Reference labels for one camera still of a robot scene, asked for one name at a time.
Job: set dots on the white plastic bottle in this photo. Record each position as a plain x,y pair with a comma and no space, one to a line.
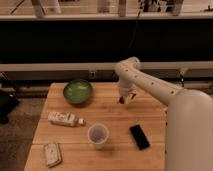
65,119

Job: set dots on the small white packet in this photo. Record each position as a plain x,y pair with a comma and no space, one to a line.
52,154

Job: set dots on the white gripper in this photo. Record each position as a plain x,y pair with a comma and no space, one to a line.
125,88

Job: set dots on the black smartphone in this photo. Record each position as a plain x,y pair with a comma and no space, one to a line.
139,137

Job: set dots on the translucent ceramic cup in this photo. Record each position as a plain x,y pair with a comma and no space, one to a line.
98,135

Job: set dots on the dark object at left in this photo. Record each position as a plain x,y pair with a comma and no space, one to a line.
8,101

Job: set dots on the red chili pepper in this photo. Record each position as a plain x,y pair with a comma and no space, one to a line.
127,99

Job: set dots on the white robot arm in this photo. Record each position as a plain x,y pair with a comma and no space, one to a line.
189,117

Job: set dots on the green ceramic bowl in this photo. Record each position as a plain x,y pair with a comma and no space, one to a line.
77,91

